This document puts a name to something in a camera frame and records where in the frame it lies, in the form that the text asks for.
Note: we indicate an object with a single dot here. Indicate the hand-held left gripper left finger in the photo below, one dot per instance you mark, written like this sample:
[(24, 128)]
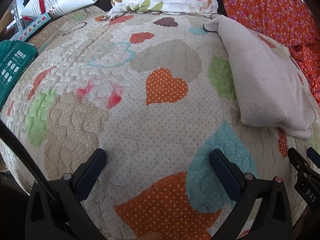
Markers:
[(91, 171)]

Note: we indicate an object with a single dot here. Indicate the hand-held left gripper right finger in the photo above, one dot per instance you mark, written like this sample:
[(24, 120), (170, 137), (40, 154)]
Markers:
[(225, 177)]

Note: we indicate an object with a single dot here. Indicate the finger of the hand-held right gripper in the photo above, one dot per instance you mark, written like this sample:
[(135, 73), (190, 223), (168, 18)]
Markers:
[(297, 158), (314, 155)]

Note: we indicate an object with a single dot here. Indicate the white cardigan with grey trim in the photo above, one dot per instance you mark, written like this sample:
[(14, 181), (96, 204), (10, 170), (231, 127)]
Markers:
[(262, 85)]

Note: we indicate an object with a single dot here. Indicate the heart patterned quilt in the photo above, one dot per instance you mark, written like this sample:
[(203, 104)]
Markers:
[(160, 120)]

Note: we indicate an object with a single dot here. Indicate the green package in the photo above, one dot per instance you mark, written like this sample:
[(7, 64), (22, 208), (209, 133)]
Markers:
[(12, 65)]

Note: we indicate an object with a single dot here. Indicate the orange floral cloth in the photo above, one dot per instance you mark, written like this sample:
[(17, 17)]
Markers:
[(275, 7)]

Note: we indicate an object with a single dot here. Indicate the light blue box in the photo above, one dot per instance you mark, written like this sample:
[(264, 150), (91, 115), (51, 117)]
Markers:
[(30, 28)]

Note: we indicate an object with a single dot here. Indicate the metal slotted rack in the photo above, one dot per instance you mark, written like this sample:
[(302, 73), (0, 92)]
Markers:
[(17, 17)]

